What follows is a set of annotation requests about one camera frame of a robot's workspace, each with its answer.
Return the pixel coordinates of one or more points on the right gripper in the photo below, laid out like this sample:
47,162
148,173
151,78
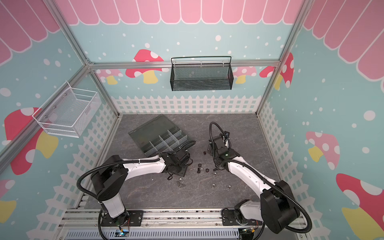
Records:
216,147

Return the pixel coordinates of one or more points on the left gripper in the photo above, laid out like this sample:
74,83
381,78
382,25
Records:
183,172

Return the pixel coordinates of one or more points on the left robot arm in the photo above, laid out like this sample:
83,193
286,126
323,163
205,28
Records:
104,183

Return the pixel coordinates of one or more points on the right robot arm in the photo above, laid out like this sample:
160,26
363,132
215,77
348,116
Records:
277,208

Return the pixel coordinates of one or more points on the grey plastic organizer box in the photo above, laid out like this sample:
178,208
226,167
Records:
158,135

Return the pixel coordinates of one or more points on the aluminium mounting rail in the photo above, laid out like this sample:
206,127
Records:
167,224

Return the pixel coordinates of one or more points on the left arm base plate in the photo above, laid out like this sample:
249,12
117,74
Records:
128,218

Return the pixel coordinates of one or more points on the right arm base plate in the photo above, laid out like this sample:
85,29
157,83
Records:
232,217

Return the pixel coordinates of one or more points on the black wire mesh basket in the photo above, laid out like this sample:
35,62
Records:
209,73

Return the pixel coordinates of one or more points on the white wire mesh basket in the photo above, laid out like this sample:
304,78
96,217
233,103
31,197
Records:
68,112

